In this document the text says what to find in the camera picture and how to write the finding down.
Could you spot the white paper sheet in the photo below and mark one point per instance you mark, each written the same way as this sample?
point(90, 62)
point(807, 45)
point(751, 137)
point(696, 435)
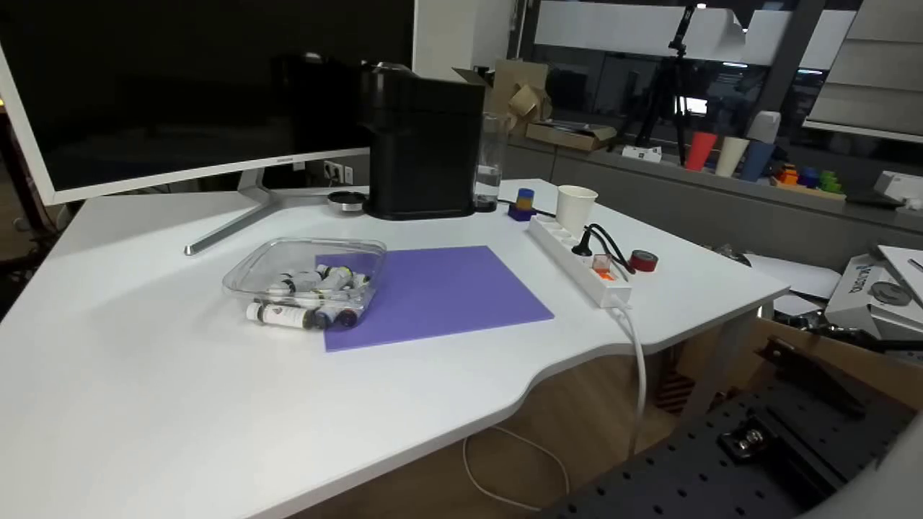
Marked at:
point(794, 275)

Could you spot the white power strip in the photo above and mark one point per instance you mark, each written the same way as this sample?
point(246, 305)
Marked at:
point(563, 252)

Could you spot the grey low cabinet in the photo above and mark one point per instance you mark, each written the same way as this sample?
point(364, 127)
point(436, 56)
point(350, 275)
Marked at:
point(751, 212)

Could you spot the black flat device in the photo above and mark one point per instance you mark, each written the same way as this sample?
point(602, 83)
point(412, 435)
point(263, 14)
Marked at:
point(873, 199)

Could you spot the silver monitor stand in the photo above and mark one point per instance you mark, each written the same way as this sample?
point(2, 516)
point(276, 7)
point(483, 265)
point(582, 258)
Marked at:
point(253, 196)

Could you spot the red plastic cup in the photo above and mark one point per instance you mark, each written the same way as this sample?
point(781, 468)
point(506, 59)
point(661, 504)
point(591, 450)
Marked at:
point(703, 151)

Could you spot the green small toy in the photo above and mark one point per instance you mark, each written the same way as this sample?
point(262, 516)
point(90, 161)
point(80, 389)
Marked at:
point(833, 180)

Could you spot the black coffee machine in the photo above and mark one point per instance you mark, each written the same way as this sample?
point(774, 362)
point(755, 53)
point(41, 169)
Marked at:
point(423, 144)

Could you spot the small white box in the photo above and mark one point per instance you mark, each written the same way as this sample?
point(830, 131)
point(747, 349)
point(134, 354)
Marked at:
point(641, 153)

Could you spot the blue and yellow small toy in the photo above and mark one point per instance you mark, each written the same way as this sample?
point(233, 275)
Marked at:
point(524, 202)

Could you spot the blue plastic cup stack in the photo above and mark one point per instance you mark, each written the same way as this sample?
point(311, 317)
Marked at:
point(760, 147)

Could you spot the flat cardboard tray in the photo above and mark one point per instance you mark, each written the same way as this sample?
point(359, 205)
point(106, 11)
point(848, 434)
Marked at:
point(566, 137)

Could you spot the small black mount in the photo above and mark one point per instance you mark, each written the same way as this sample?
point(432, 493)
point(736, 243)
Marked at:
point(747, 441)

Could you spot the white marker with black cap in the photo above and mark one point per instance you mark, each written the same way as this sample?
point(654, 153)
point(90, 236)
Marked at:
point(279, 314)
point(347, 281)
point(344, 314)
point(302, 281)

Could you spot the clear water tank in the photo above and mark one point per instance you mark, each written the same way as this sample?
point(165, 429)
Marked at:
point(493, 158)

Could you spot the grey table leg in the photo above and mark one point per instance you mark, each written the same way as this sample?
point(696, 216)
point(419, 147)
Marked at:
point(719, 365)

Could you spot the red and black tape roll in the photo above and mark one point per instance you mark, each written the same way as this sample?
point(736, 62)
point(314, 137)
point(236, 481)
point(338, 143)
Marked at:
point(646, 261)

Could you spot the open cardboard box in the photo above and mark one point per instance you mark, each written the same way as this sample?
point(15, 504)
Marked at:
point(516, 89)

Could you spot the large brown cardboard box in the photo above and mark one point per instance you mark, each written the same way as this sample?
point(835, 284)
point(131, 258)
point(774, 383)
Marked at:
point(866, 369)

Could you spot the white curved computer monitor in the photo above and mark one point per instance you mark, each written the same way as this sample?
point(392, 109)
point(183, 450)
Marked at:
point(193, 88)

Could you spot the cream plastic cup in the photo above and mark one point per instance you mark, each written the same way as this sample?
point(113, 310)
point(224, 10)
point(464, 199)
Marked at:
point(731, 157)

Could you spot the black perforated breadboard table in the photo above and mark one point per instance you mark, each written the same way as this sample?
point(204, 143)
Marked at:
point(693, 471)

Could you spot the purple paper sheet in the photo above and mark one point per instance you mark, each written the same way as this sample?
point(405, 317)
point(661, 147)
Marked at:
point(444, 288)

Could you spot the white window blind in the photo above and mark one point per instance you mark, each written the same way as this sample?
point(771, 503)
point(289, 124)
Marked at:
point(876, 76)

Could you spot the black camera tripod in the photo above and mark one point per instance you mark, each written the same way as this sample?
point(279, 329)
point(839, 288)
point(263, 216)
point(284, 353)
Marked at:
point(673, 88)

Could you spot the clear plastic container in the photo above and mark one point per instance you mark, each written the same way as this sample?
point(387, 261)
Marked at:
point(279, 258)

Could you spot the orange small toy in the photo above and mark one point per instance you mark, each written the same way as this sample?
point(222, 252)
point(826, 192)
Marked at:
point(788, 176)

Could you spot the white paper cup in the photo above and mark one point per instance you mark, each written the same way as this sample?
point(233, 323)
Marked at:
point(576, 205)

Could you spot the stack of printed papers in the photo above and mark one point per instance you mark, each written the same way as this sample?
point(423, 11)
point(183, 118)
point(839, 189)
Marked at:
point(882, 293)

